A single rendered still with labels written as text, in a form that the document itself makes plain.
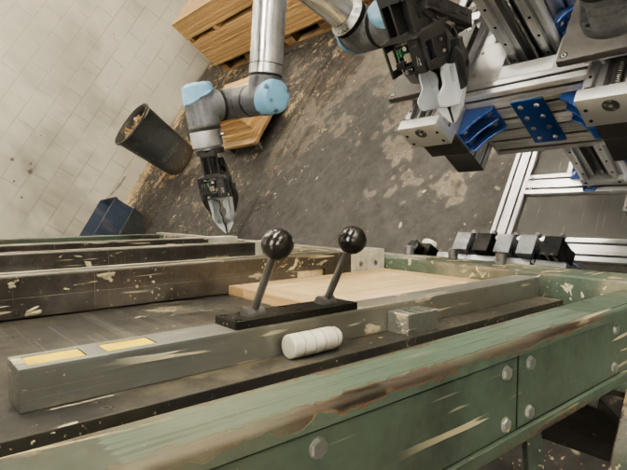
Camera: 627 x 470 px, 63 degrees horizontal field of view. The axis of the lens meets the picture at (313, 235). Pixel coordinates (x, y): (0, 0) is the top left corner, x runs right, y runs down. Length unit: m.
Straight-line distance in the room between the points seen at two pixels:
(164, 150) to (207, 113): 4.21
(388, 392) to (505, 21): 1.22
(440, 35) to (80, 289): 0.71
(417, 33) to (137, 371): 0.54
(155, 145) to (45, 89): 1.47
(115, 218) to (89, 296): 4.33
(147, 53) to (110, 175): 1.56
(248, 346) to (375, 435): 0.25
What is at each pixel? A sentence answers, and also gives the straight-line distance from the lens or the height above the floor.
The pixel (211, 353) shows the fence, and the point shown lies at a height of 1.54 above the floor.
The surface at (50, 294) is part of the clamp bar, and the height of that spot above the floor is 1.60.
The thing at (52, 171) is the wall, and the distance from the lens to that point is 6.21.
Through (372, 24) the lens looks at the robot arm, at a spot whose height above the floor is 1.25.
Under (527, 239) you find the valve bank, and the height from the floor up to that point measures 0.76.
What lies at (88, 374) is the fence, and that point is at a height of 1.65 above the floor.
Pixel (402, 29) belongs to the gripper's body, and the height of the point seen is 1.51.
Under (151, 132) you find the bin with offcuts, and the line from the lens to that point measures 5.37.
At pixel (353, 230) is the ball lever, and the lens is 0.65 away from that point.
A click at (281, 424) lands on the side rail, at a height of 1.63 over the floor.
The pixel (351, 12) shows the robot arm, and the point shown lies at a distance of 1.53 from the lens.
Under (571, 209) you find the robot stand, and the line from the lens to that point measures 2.11.
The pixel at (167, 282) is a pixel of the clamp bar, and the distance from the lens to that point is 1.02.
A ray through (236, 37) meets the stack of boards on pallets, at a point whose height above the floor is 0.33.
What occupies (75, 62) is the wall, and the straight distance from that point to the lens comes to 6.48.
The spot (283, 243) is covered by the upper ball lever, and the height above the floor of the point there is 1.54.
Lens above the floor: 1.86
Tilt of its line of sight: 35 degrees down
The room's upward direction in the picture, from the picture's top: 52 degrees counter-clockwise
